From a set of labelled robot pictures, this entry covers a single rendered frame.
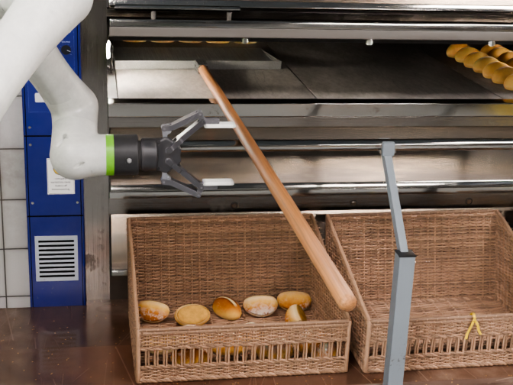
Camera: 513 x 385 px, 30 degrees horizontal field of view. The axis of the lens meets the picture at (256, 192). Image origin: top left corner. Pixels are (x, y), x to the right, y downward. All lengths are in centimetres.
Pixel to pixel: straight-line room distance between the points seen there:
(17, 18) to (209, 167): 118
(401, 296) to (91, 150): 82
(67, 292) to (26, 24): 130
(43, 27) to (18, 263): 126
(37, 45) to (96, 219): 117
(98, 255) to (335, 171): 74
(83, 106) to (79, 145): 11
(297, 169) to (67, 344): 82
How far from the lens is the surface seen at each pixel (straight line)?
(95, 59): 268
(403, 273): 234
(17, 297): 291
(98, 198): 279
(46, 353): 263
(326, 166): 283
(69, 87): 213
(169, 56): 335
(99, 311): 284
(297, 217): 179
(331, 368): 253
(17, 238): 284
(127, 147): 213
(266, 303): 276
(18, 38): 169
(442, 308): 294
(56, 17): 175
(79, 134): 214
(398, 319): 239
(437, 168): 293
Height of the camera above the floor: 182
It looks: 19 degrees down
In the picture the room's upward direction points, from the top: 2 degrees clockwise
